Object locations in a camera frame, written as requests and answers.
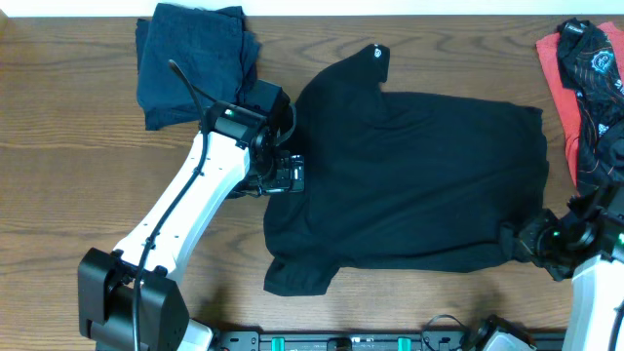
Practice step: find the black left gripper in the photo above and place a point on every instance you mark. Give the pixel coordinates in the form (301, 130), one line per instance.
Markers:
(288, 176)

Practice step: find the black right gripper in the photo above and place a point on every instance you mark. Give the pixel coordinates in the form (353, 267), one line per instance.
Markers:
(517, 241)

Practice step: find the plain black t-shirt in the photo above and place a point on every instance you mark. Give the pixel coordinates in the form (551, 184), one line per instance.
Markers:
(397, 180)

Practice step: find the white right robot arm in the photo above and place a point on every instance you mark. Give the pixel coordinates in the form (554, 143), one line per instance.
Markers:
(596, 319)

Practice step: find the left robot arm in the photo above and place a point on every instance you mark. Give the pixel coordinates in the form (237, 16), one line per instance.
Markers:
(129, 298)

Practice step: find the folded dark blue garment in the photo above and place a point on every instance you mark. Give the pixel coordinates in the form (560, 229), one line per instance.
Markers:
(213, 49)

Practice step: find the black patterned jersey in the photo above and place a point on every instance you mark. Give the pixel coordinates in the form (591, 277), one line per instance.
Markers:
(588, 67)

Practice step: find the red garment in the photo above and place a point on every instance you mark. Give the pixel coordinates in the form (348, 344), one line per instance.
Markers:
(564, 99)

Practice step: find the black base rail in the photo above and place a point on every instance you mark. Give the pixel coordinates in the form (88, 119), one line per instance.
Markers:
(259, 341)

